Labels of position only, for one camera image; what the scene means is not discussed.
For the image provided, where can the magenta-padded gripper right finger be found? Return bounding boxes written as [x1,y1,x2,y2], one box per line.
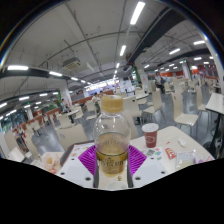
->
[126,144,169,189]

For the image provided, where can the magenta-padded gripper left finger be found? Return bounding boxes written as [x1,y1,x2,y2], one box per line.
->
[56,144,100,189]

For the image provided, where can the clear bottle with tan cap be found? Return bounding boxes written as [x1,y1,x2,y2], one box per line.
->
[93,94,132,178]

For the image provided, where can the printed paper tray liner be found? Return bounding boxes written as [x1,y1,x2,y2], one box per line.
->
[71,143,96,159]

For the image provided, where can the colourful sticker sheet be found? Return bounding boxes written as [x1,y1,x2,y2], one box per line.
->
[141,146,163,161]

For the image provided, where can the red paper cup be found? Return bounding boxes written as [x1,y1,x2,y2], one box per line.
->
[141,122,160,149]

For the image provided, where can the small red packet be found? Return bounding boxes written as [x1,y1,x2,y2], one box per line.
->
[164,147,177,160]

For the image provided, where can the paper snack bag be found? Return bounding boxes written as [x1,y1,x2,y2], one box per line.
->
[39,151,66,175]

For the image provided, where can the small white wrapper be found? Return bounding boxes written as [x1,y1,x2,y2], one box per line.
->
[177,137,188,148]

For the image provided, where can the clear plastic bag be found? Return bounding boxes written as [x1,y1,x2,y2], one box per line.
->
[175,149,198,170]

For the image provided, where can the pink printed table sign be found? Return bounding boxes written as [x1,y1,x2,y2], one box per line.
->
[194,153,214,165]

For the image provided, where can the group of beige chairs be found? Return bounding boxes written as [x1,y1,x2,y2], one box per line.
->
[6,76,214,158]

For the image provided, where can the person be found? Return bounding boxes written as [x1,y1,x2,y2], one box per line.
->
[154,73,165,92]

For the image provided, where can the beige neighbouring table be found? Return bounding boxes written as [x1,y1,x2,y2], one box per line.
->
[204,92,224,116]

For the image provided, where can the ceiling air conditioner unit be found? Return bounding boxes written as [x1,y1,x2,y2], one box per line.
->
[61,57,83,71]

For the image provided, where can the group of ceiling lights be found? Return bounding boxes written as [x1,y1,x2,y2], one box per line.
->
[0,0,209,116]

